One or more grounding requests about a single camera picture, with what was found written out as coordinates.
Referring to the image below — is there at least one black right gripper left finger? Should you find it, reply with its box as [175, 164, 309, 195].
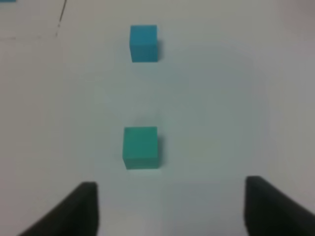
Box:
[21, 182, 99, 236]

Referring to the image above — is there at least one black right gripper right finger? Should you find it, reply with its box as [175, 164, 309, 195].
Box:
[244, 176, 315, 236]

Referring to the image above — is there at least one green cube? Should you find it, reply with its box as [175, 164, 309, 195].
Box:
[123, 126, 160, 170]

